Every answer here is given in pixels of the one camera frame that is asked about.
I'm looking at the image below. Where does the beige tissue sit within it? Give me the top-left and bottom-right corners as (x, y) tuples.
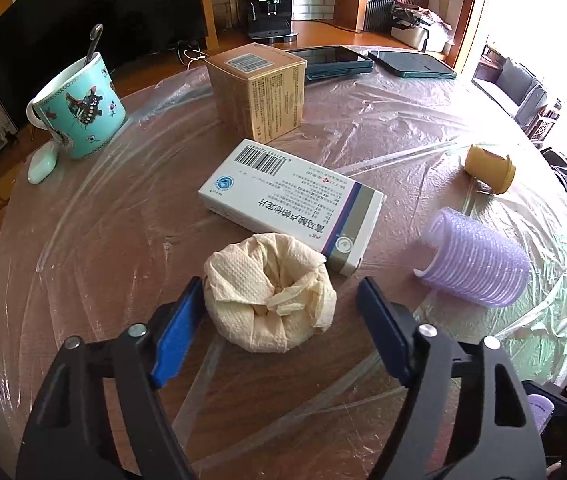
(203, 232), (338, 353)

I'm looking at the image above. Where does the wooden TV cabinet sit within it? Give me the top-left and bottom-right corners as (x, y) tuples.
(108, 15), (457, 96)

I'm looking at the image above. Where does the dark green folding phone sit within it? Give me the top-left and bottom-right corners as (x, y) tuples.
(287, 45), (375, 81)

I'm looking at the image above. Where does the teal butterfly mug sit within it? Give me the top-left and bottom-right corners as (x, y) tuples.
(26, 52), (128, 160)

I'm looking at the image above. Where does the metal spoon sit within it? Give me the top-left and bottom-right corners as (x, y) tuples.
(83, 23), (104, 67)

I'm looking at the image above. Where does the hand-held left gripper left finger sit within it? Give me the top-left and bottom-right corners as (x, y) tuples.
(16, 276), (206, 480)

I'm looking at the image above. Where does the black television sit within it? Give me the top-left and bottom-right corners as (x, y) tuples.
(0, 0), (216, 126)

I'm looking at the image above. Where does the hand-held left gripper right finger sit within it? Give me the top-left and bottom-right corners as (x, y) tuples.
(356, 276), (547, 480)

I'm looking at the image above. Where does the black coffee machine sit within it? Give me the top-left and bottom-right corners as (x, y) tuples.
(236, 0), (298, 44)

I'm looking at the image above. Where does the white and grey bag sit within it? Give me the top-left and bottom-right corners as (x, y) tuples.
(391, 1), (454, 53)

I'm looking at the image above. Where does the grey armchair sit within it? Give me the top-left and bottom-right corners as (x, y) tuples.
(472, 56), (549, 131)

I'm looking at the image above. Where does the brown cardboard box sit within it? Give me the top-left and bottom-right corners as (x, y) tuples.
(205, 43), (308, 145)

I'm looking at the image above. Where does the purple hair roller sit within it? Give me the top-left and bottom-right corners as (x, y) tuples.
(413, 206), (530, 307)
(526, 394), (557, 434)

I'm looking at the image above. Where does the mint earbuds case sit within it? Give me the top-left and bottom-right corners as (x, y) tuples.
(26, 140), (60, 184)

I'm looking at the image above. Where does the white cable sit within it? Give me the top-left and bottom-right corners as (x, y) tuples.
(177, 40), (211, 68)

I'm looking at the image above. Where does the clear plastic table cover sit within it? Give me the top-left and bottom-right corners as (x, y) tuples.
(0, 50), (567, 480)

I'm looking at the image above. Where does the white medicine box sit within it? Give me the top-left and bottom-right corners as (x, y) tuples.
(198, 138), (387, 277)

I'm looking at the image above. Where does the dark flat tablet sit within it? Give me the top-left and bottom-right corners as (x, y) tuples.
(367, 49), (457, 80)

